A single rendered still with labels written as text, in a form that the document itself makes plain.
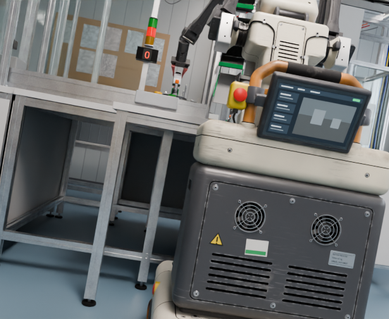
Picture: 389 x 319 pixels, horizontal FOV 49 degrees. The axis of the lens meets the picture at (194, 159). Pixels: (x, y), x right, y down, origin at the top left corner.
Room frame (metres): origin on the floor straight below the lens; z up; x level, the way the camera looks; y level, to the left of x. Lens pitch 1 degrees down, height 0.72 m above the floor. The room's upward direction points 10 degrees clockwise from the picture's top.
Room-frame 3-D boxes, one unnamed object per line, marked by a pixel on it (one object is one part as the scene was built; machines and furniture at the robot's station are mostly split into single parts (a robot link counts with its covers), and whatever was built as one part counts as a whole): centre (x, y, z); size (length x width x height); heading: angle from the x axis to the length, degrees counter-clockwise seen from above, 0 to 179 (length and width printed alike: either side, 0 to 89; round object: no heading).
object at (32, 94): (2.75, 0.21, 0.84); 1.50 x 1.41 x 0.03; 95
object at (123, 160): (3.69, -0.47, 0.43); 2.20 x 0.38 x 0.86; 95
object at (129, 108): (2.11, -0.06, 0.84); 0.90 x 0.70 x 0.03; 94
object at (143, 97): (2.09, 0.23, 0.93); 0.21 x 0.07 x 0.06; 95
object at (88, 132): (4.30, 0.97, 0.73); 0.62 x 0.42 x 0.23; 95
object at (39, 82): (2.13, 0.43, 0.91); 0.89 x 0.06 x 0.11; 95
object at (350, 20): (3.16, -0.91, 1.50); 0.38 x 0.21 x 0.88; 5
